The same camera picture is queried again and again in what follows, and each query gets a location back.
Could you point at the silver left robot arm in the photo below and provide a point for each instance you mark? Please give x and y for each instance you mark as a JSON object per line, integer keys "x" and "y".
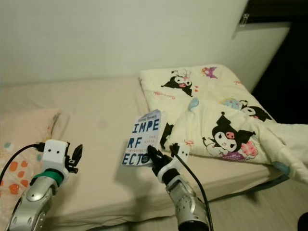
{"x": 38, "y": 202}

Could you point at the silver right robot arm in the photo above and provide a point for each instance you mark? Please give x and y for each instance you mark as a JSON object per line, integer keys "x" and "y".
{"x": 187, "y": 202}

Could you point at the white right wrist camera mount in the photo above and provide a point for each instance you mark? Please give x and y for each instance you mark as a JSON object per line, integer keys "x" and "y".
{"x": 175, "y": 166}

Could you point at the white book with blue letters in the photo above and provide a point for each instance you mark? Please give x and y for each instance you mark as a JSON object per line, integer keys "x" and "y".
{"x": 142, "y": 139}

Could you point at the dark window frame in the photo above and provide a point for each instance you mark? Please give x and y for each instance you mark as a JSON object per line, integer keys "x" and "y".
{"x": 276, "y": 8}

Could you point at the beige sheeted mattress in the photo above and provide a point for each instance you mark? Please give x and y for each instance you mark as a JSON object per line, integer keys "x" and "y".
{"x": 91, "y": 106}

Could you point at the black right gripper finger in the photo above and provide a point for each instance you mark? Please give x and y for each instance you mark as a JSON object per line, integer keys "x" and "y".
{"x": 154, "y": 155}

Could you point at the pink pillow with coloured dots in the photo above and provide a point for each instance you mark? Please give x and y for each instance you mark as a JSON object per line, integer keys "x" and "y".
{"x": 19, "y": 139}

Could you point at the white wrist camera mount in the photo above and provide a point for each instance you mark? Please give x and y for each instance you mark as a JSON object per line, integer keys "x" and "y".
{"x": 55, "y": 153}
{"x": 175, "y": 166}

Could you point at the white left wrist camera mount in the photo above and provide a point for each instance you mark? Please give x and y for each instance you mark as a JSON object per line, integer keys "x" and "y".
{"x": 55, "y": 153}

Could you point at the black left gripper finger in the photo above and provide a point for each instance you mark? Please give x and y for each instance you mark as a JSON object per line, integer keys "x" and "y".
{"x": 77, "y": 155}

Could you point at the cream cartoon print blanket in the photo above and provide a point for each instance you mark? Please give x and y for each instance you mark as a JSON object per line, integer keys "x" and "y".
{"x": 216, "y": 96}

